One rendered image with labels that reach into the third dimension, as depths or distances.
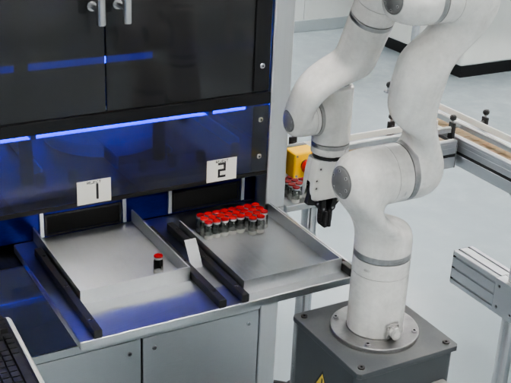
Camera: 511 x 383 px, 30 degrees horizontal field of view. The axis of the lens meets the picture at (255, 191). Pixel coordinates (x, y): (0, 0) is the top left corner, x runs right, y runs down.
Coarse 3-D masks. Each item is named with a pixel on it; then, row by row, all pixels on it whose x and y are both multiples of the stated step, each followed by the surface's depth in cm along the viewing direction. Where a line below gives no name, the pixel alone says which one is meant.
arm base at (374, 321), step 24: (360, 264) 194; (408, 264) 195; (360, 288) 196; (384, 288) 194; (336, 312) 209; (360, 312) 198; (384, 312) 196; (336, 336) 200; (360, 336) 200; (384, 336) 199; (408, 336) 201
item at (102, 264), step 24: (48, 240) 232; (72, 240) 232; (96, 240) 233; (120, 240) 234; (144, 240) 234; (72, 264) 221; (96, 264) 222; (120, 264) 222; (144, 264) 223; (168, 264) 223; (72, 288) 208; (96, 288) 205; (120, 288) 208; (144, 288) 212
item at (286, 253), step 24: (216, 240) 236; (240, 240) 236; (264, 240) 237; (288, 240) 237; (312, 240) 233; (240, 264) 225; (264, 264) 225; (288, 264) 226; (312, 264) 219; (336, 264) 223; (264, 288) 214
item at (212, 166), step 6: (210, 162) 239; (216, 162) 240; (222, 162) 241; (228, 162) 242; (234, 162) 243; (210, 168) 240; (216, 168) 241; (222, 168) 241; (228, 168) 242; (234, 168) 243; (210, 174) 240; (216, 174) 241; (222, 174) 242; (228, 174) 243; (234, 174) 244; (210, 180) 241; (216, 180) 242; (222, 180) 243
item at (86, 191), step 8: (80, 184) 223; (88, 184) 224; (104, 184) 227; (80, 192) 224; (88, 192) 225; (96, 192) 226; (104, 192) 227; (80, 200) 225; (88, 200) 226; (96, 200) 227; (104, 200) 228
